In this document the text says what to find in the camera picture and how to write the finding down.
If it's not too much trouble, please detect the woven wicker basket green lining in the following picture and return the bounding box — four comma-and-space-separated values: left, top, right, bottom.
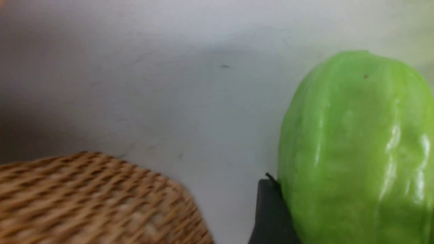
0, 151, 214, 244

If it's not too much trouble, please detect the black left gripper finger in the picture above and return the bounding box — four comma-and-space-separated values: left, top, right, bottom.
249, 173, 301, 244

